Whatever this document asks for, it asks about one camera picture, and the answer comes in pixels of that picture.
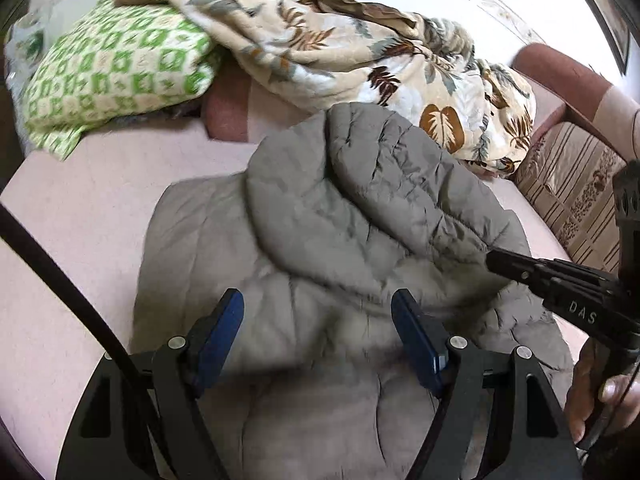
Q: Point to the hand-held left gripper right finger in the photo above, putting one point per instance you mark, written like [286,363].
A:
[420,342]

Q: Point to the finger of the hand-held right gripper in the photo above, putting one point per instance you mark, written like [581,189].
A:
[515,266]

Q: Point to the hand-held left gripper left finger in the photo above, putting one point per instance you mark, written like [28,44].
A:
[220,337]

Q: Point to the grey quilted hooded jacket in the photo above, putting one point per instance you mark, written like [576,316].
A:
[325,210]

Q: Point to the person's right hand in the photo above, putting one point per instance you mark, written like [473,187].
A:
[582,390]

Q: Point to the striped back cushion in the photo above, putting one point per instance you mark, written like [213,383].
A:
[570,195]

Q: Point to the pink upholstered armrest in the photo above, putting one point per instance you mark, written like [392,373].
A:
[555,75]

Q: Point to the reddish bolster cushion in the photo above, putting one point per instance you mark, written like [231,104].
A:
[227,112]

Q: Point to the leaf print blanket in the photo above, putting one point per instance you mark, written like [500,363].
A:
[350,50]

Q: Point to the green patterned pillow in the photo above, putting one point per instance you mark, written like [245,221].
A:
[115,70]

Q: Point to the clear plastic packet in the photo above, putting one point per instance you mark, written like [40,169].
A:
[22,52]

